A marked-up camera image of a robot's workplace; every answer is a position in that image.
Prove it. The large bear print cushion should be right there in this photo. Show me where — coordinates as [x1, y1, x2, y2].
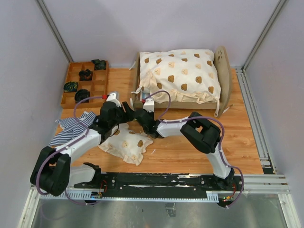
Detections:
[135, 49, 221, 104]

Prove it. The wooden pet bed frame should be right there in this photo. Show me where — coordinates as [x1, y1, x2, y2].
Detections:
[130, 46, 232, 117]

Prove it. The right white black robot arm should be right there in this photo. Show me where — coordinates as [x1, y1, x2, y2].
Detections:
[134, 109, 235, 190]

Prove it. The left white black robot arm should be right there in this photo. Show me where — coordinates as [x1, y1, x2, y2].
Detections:
[30, 101, 134, 196]

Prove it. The small bear print pillow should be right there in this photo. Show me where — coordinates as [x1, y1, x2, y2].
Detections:
[98, 123, 153, 166]

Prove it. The black rolled sock bottom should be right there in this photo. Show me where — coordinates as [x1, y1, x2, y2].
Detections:
[74, 89, 90, 104]

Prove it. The blue striped cloth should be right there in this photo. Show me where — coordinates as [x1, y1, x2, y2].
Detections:
[49, 112, 96, 147]

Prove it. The wooden compartment tray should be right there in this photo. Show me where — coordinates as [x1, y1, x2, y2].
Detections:
[61, 61, 109, 109]

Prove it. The black rolled sock middle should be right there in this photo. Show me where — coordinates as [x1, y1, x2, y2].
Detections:
[78, 69, 93, 81]

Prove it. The black rolled sock top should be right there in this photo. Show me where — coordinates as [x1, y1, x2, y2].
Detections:
[91, 59, 106, 71]

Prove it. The black green rolled sock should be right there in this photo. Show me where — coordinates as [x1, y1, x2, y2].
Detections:
[63, 81, 78, 93]

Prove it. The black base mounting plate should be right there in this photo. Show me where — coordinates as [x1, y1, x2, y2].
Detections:
[74, 172, 242, 199]

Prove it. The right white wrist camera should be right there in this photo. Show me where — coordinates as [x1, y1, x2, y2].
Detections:
[142, 97, 154, 113]

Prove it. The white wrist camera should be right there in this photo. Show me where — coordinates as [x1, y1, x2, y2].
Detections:
[106, 91, 121, 107]
[142, 97, 154, 113]

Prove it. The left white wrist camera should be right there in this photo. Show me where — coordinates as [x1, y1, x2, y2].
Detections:
[106, 91, 121, 107]

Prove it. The right aluminium corner post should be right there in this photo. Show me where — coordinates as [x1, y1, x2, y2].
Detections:
[241, 0, 289, 72]

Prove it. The aluminium corner post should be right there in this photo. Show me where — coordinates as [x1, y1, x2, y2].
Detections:
[35, 0, 74, 62]
[241, 0, 289, 72]

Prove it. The left aluminium corner post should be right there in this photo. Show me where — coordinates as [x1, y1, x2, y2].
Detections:
[35, 0, 74, 62]

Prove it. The aluminium rail frame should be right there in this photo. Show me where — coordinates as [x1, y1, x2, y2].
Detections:
[18, 67, 300, 228]

